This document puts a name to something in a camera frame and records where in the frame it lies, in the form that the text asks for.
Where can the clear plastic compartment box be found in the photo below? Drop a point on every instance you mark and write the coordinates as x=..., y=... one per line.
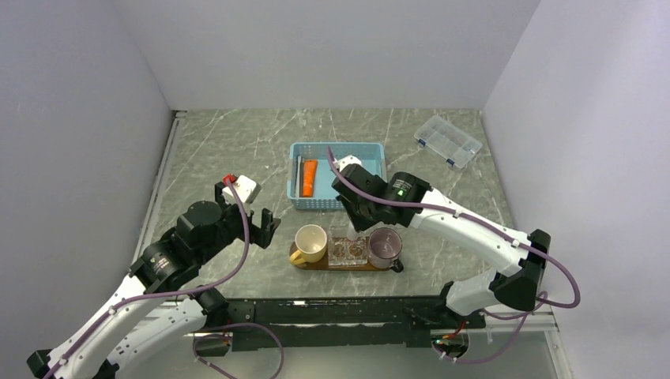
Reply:
x=456, y=147

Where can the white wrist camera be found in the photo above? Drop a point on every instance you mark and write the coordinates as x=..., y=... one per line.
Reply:
x=245, y=188
x=346, y=161

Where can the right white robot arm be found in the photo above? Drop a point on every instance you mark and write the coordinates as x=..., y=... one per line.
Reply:
x=516, y=271

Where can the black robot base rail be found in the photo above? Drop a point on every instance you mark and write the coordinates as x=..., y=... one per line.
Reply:
x=411, y=321

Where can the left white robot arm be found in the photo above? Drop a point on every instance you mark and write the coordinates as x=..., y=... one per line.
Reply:
x=159, y=273

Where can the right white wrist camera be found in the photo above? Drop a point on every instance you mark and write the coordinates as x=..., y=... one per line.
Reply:
x=346, y=161

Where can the brown wooden oval tray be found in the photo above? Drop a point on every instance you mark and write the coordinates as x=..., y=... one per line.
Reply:
x=322, y=265

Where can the purple ceramic mug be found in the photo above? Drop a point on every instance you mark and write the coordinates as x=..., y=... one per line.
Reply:
x=384, y=249

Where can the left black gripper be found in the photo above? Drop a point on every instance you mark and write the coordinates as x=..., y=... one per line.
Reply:
x=261, y=235

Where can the light blue plastic basket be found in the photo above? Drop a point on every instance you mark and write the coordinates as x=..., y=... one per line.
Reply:
x=372, y=156

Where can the yellow ceramic mug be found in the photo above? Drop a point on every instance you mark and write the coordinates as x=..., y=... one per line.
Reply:
x=311, y=242

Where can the clear acrylic toothbrush holder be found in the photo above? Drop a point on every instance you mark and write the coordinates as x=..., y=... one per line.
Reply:
x=342, y=253

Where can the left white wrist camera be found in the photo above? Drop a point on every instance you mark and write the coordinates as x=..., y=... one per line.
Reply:
x=245, y=188

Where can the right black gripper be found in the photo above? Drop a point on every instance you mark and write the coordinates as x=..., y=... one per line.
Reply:
x=359, y=224

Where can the orange capped toothpaste tube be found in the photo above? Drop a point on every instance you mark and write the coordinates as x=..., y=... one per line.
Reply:
x=308, y=177

